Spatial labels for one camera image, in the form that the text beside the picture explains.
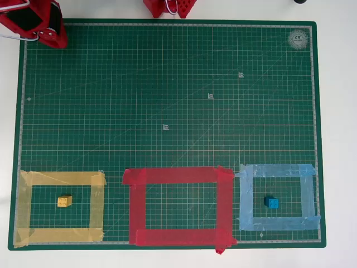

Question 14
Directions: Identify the blue tape square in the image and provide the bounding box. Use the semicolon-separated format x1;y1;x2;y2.
235;163;322;232

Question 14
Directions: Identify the green cutting mat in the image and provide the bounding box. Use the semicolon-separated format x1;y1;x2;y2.
7;18;327;251

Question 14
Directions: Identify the red tape square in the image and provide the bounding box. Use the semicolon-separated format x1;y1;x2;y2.
122;165;238;255

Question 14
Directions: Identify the yellow cube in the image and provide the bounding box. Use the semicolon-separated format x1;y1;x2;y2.
57;195;73;208

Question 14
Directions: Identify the blue cube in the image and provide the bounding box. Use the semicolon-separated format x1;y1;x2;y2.
264;195;279;209

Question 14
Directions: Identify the yellow tape square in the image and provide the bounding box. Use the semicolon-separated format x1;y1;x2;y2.
13;169;107;248

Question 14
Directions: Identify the white servo cable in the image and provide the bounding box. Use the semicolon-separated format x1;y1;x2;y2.
0;33;39;42
0;0;28;9
163;0;180;15

